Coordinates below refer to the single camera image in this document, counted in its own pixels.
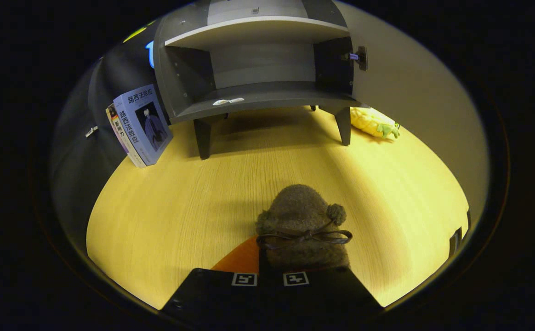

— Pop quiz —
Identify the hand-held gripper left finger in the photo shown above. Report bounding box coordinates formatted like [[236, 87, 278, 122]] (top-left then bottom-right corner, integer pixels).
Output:
[[161, 235, 273, 325]]

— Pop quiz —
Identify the white paperback book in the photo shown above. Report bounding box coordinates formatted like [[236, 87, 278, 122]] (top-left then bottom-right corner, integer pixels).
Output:
[[106, 103, 147, 168]]

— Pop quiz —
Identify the black backdrop cloth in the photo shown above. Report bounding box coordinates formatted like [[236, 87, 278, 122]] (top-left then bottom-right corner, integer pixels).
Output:
[[51, 21, 171, 240]]

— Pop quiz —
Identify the yellow pineapple plush toy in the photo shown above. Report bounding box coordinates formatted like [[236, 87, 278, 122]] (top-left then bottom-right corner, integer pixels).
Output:
[[350, 107, 401, 139]]

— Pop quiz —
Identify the grey shoe cabinet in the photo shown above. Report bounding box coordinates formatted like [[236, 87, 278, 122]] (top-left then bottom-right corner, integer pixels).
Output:
[[154, 0, 368, 160]]

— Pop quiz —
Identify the blue paperback book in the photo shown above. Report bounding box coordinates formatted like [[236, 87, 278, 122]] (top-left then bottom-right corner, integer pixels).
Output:
[[113, 84, 174, 166]]

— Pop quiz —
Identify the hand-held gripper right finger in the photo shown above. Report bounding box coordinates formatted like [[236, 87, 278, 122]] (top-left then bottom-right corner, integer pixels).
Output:
[[271, 268, 384, 325]]

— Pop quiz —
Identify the brown furry shoe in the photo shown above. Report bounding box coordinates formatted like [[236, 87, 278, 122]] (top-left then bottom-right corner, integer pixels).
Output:
[[255, 184, 353, 273]]

